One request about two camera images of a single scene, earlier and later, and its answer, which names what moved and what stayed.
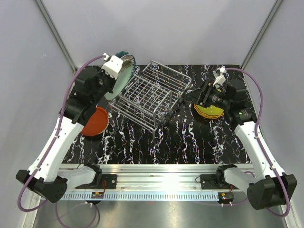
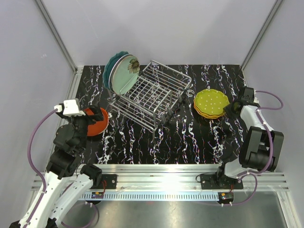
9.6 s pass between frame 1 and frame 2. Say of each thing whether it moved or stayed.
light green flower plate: moved
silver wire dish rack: stayed
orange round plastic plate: stayed
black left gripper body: moved
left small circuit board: stayed
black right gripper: moved
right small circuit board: stayed
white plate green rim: moved
